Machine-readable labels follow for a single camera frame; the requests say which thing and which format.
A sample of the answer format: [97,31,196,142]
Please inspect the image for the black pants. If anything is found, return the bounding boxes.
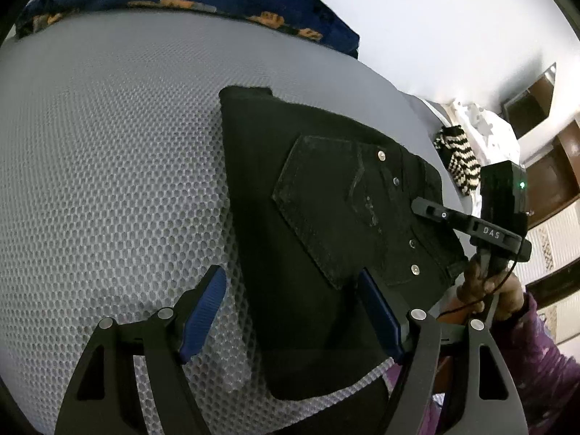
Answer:
[219,85,469,435]

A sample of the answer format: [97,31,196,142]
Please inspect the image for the person's right forearm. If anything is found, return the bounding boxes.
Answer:
[488,291,577,435]

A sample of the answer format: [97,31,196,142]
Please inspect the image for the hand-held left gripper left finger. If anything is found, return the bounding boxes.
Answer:
[54,264,227,435]

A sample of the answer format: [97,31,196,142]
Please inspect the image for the person's right hand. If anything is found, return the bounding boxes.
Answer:
[457,254,524,323]

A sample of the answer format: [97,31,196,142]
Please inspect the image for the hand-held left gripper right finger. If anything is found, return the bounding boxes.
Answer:
[358,268,531,435]

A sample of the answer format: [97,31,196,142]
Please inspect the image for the grey mesh mattress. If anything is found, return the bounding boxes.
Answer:
[0,8,454,435]

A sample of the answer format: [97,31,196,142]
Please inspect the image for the black and white striped cloth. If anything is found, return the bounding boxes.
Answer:
[434,124,482,198]

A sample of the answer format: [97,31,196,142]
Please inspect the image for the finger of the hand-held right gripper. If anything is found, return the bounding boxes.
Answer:
[411,197,474,233]

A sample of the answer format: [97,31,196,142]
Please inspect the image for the black cable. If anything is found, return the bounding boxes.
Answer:
[436,258,519,320]

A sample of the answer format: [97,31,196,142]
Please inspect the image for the white paw print pillow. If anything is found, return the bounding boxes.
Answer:
[446,99,522,166]

